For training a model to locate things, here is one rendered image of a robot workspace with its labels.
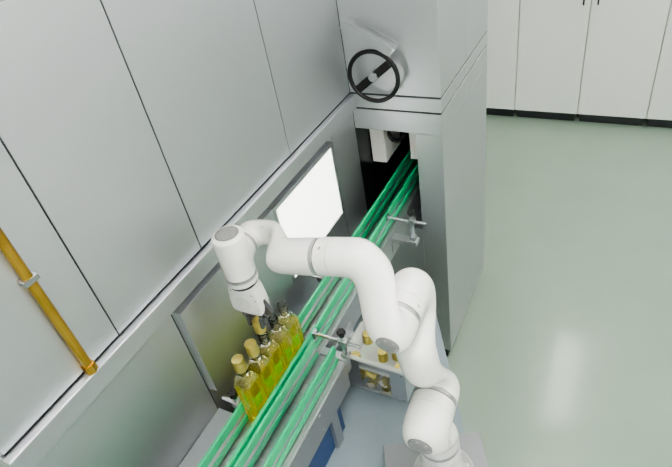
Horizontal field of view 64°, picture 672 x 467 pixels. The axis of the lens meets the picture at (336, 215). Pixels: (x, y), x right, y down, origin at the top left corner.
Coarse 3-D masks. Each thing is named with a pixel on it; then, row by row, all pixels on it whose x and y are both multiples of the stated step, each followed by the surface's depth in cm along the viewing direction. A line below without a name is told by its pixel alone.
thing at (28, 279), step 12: (0, 228) 95; (0, 240) 95; (12, 252) 97; (12, 264) 98; (24, 264) 100; (24, 276) 100; (36, 276) 102; (36, 288) 103; (36, 300) 104; (48, 300) 106; (48, 312) 106; (60, 324) 109; (72, 336) 112; (72, 348) 113; (84, 360) 116; (84, 372) 118; (96, 372) 118
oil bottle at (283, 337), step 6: (270, 330) 161; (282, 330) 160; (288, 330) 162; (270, 336) 160; (276, 336) 159; (282, 336) 160; (288, 336) 163; (282, 342) 160; (288, 342) 163; (282, 348) 161; (288, 348) 164; (294, 348) 167; (288, 354) 164; (294, 354) 168; (288, 360) 165
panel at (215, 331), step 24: (312, 168) 190; (336, 168) 207; (288, 192) 178; (264, 216) 169; (216, 264) 154; (264, 264) 172; (216, 288) 152; (264, 288) 174; (288, 288) 188; (192, 312) 144; (216, 312) 153; (240, 312) 164; (192, 336) 145; (216, 336) 155; (240, 336) 166; (216, 360) 157; (216, 384) 159
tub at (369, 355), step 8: (360, 328) 189; (352, 336) 186; (360, 336) 190; (360, 344) 190; (360, 352) 189; (368, 352) 189; (376, 352) 188; (360, 360) 178; (368, 360) 177; (376, 360) 185; (392, 360) 184; (384, 368) 174; (392, 368) 173; (400, 368) 173
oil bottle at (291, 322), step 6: (282, 318) 164; (288, 318) 164; (294, 318) 165; (282, 324) 164; (288, 324) 163; (294, 324) 166; (294, 330) 166; (300, 330) 170; (294, 336) 167; (300, 336) 170; (294, 342) 168; (300, 342) 171
